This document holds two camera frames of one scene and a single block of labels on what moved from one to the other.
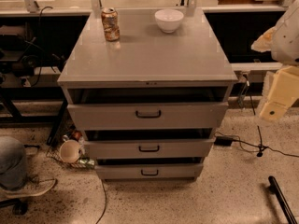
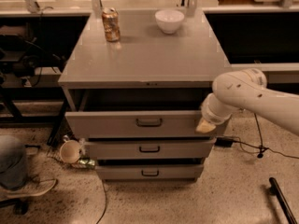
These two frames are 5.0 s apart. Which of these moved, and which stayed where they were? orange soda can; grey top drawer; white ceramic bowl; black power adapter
Moved: grey top drawer
Stayed: black power adapter; white ceramic bowl; orange soda can
